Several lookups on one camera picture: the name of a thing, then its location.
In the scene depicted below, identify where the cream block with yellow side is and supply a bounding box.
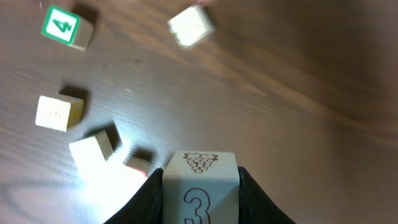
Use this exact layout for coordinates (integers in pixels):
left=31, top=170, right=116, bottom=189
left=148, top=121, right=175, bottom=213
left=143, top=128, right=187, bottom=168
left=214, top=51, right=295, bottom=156
left=35, top=94, right=85, bottom=132

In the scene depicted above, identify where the red U wooden block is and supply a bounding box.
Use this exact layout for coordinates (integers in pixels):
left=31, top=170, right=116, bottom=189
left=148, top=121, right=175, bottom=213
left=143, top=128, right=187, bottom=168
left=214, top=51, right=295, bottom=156
left=125, top=157, right=151, bottom=177

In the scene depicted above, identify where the blue-edged number 3 block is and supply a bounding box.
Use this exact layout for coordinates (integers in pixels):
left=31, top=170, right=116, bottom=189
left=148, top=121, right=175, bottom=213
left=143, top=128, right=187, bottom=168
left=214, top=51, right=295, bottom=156
left=162, top=151, right=240, bottom=224

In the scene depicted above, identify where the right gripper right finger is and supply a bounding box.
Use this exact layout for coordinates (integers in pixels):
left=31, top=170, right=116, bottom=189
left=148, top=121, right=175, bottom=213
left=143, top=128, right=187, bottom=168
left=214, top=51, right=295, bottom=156
left=238, top=166, right=295, bottom=224

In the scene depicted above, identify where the plain cream wooden block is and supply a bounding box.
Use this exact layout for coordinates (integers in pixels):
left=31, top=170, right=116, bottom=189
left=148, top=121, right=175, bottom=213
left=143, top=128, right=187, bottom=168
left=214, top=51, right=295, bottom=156
left=167, top=4, right=215, bottom=49

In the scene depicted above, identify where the green 4 wooden block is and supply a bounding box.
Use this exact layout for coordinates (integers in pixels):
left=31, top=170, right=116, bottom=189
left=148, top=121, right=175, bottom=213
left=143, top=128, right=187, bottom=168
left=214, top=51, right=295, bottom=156
left=41, top=4, right=94, bottom=50

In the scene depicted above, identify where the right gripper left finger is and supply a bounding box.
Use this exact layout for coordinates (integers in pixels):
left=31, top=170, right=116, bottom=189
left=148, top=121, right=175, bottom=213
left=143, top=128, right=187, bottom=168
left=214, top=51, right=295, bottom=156
left=104, top=168, right=164, bottom=224

